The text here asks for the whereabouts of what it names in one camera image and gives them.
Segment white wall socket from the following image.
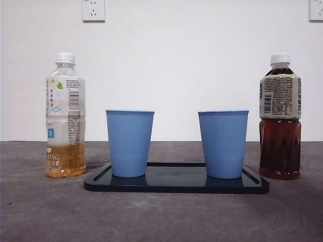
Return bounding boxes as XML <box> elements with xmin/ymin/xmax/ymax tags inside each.
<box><xmin>309</xmin><ymin>0</ymin><xmax>323</xmax><ymax>22</ymax></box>
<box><xmin>82</xmin><ymin>0</ymin><xmax>106</xmax><ymax>22</ymax></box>

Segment blue ribbed cup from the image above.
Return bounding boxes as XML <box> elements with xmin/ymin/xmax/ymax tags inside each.
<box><xmin>197</xmin><ymin>109</ymin><xmax>250</xmax><ymax>179</ymax></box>
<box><xmin>105</xmin><ymin>109</ymin><xmax>155</xmax><ymax>178</ymax></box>

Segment pale tea bottle white label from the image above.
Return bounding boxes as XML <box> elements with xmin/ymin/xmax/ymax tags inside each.
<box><xmin>45</xmin><ymin>52</ymin><xmax>87</xmax><ymax>178</ymax></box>

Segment dark blue rectangular tray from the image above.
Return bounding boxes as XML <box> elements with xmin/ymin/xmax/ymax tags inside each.
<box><xmin>83</xmin><ymin>162</ymin><xmax>270</xmax><ymax>195</ymax></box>

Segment dark tea bottle beige label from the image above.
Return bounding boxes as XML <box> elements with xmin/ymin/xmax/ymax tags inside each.
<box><xmin>259</xmin><ymin>53</ymin><xmax>302</xmax><ymax>180</ymax></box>

